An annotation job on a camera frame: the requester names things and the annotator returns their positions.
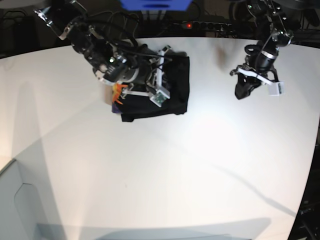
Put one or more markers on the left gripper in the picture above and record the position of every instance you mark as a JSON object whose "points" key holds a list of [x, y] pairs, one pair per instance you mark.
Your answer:
{"points": [[251, 73]]}

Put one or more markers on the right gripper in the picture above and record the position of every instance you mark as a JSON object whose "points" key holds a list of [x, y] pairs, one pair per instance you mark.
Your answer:
{"points": [[149, 75]]}

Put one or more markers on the black T-shirt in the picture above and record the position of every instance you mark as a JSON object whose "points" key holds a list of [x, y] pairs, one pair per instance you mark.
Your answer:
{"points": [[134, 107]]}

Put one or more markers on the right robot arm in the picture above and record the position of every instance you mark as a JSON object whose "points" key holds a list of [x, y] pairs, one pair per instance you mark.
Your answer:
{"points": [[116, 58]]}

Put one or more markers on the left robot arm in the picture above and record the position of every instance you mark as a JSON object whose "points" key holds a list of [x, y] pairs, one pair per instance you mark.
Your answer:
{"points": [[271, 31]]}

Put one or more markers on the black power strip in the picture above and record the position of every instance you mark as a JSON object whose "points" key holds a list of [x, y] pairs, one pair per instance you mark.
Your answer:
{"points": [[206, 26]]}

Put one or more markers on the blue plastic box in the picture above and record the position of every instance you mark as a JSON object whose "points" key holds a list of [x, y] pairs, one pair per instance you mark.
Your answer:
{"points": [[155, 5]]}

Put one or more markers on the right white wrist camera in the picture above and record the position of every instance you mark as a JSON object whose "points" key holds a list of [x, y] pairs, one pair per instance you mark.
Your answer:
{"points": [[160, 96]]}

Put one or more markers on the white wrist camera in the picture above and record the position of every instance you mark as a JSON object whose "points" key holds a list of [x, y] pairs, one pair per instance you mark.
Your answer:
{"points": [[160, 96], [276, 89]]}

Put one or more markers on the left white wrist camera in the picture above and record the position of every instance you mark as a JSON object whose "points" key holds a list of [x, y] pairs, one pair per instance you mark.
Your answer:
{"points": [[276, 89]]}

